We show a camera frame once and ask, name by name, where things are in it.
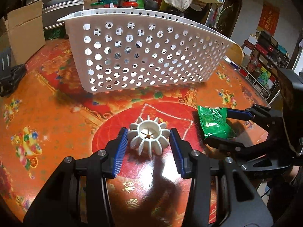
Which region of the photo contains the stacked plastic drawer unit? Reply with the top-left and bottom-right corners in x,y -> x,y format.
41,0 -> 86,29

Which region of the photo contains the dark wooden door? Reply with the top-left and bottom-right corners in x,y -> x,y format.
214,0 -> 243,38

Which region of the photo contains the red wall poster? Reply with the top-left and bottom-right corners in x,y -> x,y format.
258,1 -> 280,36

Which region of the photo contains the shelf with boxes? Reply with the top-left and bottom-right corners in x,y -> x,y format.
239,30 -> 290,100

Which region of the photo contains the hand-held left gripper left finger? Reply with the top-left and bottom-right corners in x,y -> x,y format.
22,127 -> 129,227

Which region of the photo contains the white ribbed pumpkin-shaped toy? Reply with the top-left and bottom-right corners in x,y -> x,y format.
128,115 -> 171,158

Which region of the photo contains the glass jar with red lid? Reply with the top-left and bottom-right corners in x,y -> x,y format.
118,0 -> 140,9

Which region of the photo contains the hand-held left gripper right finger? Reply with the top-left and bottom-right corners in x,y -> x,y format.
169,128 -> 274,227

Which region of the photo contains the open cardboard box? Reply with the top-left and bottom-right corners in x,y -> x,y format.
0,2 -> 46,65

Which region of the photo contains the wooden chair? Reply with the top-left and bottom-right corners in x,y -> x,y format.
225,44 -> 244,64

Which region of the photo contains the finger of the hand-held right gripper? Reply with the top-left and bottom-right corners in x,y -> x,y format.
226,104 -> 283,131
205,136 -> 268,162

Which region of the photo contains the jar with green lid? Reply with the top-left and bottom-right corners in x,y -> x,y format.
91,0 -> 119,9

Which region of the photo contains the green snack packet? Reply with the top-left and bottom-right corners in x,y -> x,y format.
197,106 -> 237,140

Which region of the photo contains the white perforated plastic basket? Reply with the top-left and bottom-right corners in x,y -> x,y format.
56,8 -> 237,94

